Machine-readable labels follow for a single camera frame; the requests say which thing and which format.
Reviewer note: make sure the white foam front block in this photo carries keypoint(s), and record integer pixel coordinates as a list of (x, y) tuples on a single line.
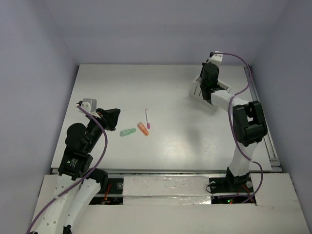
[(165, 190)]

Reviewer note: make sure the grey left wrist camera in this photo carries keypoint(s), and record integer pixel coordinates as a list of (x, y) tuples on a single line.
[(88, 104)]

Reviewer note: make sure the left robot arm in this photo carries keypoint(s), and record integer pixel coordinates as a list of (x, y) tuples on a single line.
[(77, 182)]

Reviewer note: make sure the white slotted organizer box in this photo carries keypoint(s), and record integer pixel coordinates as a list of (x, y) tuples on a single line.
[(196, 93)]

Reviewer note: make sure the orange utility knife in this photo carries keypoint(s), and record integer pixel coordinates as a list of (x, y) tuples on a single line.
[(142, 127)]

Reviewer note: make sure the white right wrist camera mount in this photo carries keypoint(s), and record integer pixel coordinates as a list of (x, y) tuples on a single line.
[(216, 58)]

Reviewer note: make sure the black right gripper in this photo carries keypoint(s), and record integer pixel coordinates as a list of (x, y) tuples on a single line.
[(202, 71)]

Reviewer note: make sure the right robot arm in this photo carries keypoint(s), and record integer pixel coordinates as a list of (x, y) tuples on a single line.
[(248, 127)]

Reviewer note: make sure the aluminium side rail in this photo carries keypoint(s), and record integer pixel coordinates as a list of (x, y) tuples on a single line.
[(272, 155)]

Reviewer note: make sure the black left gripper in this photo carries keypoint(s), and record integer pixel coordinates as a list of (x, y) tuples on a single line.
[(105, 119)]

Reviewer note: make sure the green utility knife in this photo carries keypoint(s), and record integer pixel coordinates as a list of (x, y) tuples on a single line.
[(127, 132)]

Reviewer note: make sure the purple capped white marker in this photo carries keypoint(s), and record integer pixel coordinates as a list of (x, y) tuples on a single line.
[(147, 119)]

